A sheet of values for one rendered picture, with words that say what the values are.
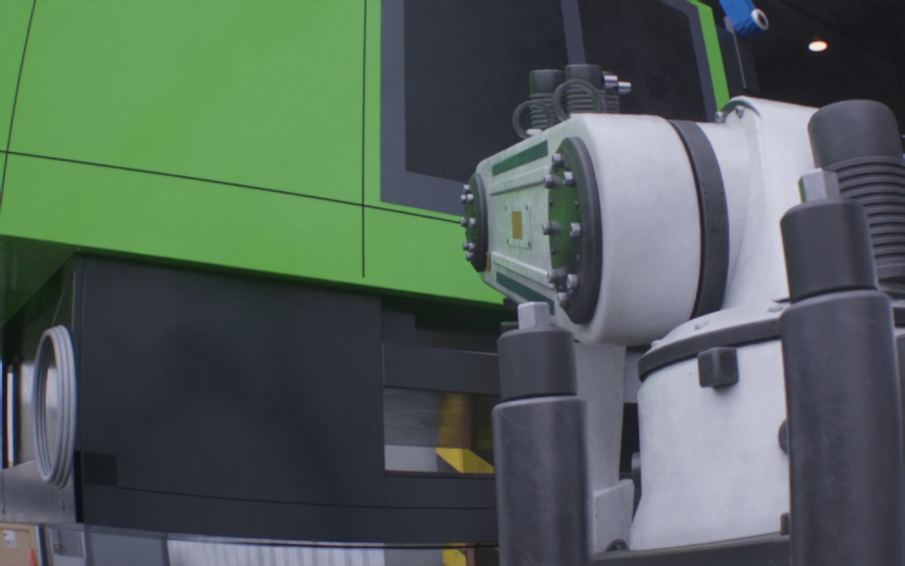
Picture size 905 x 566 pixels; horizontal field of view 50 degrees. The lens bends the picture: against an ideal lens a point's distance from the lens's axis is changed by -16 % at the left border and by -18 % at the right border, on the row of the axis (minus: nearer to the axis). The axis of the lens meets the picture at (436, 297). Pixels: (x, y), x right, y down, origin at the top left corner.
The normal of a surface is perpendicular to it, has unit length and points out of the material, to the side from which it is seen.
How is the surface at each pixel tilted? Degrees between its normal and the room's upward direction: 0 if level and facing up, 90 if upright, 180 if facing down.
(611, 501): 101
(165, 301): 90
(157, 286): 90
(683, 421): 90
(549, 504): 90
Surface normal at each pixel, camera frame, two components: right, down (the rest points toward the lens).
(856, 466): -0.22, -0.19
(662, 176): 0.08, -0.32
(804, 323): -0.85, -0.06
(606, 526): 0.75, 0.01
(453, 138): 0.58, -0.21
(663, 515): -0.90, -0.36
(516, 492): -0.68, -0.11
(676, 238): 0.11, 0.15
